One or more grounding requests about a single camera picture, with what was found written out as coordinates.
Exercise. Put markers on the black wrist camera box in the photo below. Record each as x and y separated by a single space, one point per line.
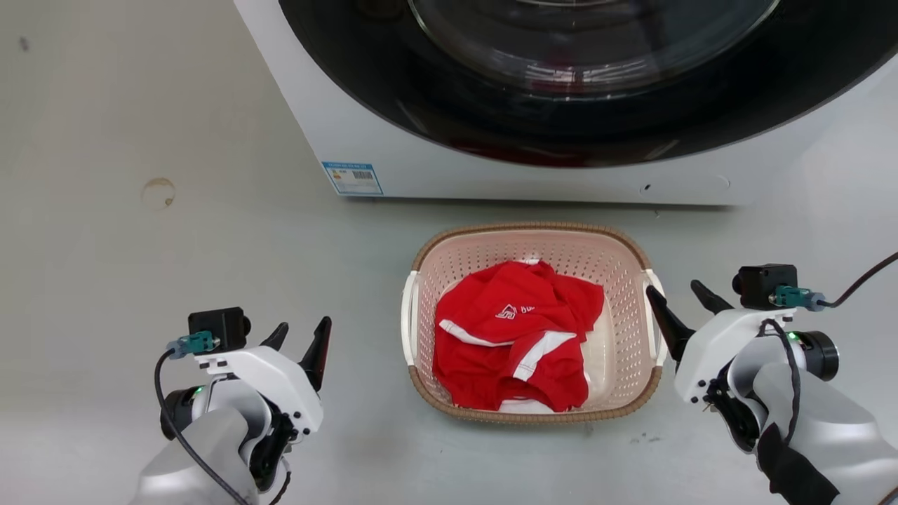
217 326
761 284

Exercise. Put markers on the white oval filter cover flap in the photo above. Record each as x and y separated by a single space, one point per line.
687 185

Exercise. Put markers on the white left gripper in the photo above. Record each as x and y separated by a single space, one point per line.
273 379

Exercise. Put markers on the pink perforated laundry basket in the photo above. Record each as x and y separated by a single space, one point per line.
617 280

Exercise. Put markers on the red shirt with white stripes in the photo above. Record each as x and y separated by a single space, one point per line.
491 365

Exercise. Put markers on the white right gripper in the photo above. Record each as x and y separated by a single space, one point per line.
715 351

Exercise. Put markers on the blue energy label sticker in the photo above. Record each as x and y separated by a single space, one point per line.
352 178

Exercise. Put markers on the black round glass washer door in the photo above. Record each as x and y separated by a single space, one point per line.
393 98

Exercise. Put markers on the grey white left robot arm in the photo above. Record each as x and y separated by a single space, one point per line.
203 456

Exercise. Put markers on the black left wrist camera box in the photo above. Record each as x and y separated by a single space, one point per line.
217 326

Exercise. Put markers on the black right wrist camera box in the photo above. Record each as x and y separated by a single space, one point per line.
761 284

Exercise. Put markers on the white front-load washing machine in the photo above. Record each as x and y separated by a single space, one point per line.
295 105

